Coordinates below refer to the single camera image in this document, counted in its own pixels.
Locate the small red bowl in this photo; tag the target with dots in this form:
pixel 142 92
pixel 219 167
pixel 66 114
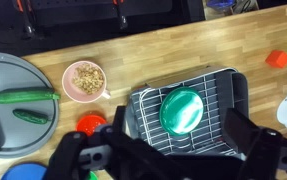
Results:
pixel 89 123

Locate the orange cup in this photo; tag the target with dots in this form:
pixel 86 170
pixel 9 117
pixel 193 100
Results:
pixel 278 59

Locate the grey round tray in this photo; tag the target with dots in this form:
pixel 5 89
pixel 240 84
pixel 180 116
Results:
pixel 16 73

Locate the pile of peanuts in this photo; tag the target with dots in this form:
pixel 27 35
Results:
pixel 89 80

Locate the green plate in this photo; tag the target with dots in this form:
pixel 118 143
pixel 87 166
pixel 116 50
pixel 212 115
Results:
pixel 181 111

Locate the small green cucumber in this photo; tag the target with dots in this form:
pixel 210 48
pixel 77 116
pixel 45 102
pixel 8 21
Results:
pixel 31 116

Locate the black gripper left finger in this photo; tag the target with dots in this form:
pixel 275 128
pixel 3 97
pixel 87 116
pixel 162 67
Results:
pixel 73 156

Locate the light green bowl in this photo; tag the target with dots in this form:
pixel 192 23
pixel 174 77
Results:
pixel 91 176

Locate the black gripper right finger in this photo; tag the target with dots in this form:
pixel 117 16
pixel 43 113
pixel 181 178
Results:
pixel 263 153

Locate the blue plate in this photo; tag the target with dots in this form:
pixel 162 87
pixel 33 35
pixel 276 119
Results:
pixel 23 172

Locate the blue plastic object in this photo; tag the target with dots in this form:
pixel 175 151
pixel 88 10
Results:
pixel 220 3

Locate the long green cucumber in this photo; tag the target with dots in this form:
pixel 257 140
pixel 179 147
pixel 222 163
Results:
pixel 23 95

